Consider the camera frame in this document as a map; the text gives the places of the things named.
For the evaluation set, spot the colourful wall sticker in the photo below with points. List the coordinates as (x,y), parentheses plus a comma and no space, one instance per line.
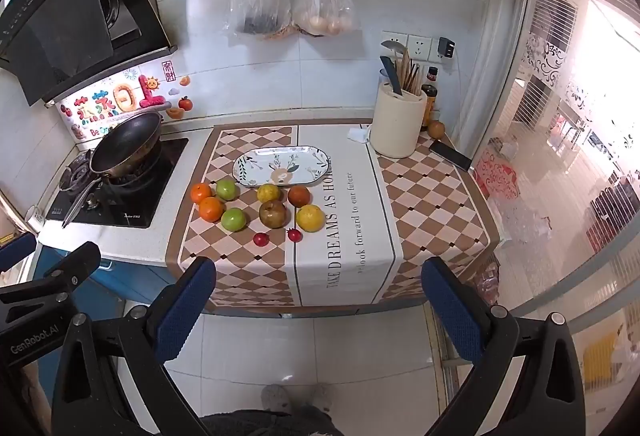
(125,98)

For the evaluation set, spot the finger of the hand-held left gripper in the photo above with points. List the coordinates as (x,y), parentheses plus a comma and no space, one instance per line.
(15,248)
(70,262)

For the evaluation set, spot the cream utensil holder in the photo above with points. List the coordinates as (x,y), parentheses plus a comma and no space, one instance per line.
(395,125)

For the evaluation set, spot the red patterned bag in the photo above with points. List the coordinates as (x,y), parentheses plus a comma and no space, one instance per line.
(495,176)

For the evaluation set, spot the red cherry tomato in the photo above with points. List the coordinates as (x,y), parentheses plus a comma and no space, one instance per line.
(260,239)
(294,234)

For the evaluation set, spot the metal ladle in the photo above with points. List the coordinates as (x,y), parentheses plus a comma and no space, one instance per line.
(391,44)

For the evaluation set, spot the patterned glass sliding door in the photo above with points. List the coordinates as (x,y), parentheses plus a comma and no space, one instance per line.
(550,115)

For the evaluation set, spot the black smartphone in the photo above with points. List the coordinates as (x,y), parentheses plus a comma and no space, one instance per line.
(450,154)

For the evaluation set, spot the checkered brown tablecloth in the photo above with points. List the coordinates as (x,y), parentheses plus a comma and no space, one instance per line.
(350,241)

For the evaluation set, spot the bundle of wooden chopsticks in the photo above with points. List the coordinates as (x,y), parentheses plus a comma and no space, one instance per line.
(410,73)

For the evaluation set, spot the blue cabinet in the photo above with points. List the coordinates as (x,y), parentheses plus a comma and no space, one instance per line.
(125,278)

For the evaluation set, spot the dark frying pan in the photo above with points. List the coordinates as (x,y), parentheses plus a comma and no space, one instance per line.
(127,143)

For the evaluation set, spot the dark grey pants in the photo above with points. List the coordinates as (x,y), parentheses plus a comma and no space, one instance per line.
(260,423)

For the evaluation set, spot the white wall socket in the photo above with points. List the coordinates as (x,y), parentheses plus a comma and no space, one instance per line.
(393,39)
(419,48)

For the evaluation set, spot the black spatula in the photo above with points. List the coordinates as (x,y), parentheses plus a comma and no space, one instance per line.
(389,73)

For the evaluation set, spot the white crumpled paper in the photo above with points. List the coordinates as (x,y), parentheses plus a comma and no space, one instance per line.
(357,134)

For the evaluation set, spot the brown apple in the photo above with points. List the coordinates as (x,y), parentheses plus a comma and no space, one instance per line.
(273,214)

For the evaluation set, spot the large yellow orange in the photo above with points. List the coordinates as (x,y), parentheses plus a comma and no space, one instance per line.
(310,218)

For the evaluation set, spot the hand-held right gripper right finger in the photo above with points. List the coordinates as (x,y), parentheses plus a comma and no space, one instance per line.
(452,311)

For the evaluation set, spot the dark sauce bottle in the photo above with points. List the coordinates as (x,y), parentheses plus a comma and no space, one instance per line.
(430,100)

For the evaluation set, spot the brown round fruit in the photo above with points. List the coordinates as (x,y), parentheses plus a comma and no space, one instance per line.
(436,129)

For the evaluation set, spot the black gas stove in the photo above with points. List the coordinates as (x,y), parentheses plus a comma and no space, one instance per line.
(145,196)

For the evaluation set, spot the small yellow citrus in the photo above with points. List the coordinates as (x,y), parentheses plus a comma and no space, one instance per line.
(268,192)

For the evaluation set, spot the reddish brown orange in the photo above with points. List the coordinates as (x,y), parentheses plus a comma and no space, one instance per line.
(300,196)

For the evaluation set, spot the black range hood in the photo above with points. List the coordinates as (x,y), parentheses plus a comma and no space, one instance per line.
(60,15)

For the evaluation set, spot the green apple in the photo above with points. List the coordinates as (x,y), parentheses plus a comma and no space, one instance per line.
(226,189)
(233,218)

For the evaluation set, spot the black charger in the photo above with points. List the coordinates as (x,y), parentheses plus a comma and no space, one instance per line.
(446,48)

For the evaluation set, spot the glass fruit bowl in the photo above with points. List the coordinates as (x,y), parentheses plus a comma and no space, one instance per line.
(260,163)

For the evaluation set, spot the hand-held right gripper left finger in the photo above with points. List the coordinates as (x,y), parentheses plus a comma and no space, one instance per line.
(185,311)

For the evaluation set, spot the grey slipper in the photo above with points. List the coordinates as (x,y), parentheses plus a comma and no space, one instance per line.
(276,398)
(322,396)

